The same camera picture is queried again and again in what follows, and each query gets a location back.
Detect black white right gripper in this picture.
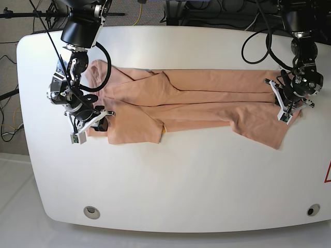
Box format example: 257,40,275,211
65,105,115,133

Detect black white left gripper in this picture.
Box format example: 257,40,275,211
263,79,314,115

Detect peach pink T-shirt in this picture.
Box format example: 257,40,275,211
87,67,290,149

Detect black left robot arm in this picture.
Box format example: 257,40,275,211
245,1,330,122

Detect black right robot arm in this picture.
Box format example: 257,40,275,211
47,0,114,135

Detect left table grommet hole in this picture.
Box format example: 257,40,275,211
83,206,100,220

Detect table grommet hole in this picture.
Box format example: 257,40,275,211
307,204,321,216
83,206,100,220

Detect right table grommet hole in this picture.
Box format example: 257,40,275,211
307,204,321,216

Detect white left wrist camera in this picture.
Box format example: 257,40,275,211
277,109,293,125

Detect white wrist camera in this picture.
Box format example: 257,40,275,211
277,109,293,125
70,132,86,144

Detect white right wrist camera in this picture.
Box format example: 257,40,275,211
70,132,86,144

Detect white cable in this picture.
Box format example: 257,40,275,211
244,11,261,31

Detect tangled black cables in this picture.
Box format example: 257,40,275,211
159,0,282,29

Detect yellow cable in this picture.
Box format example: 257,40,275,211
132,4,143,26

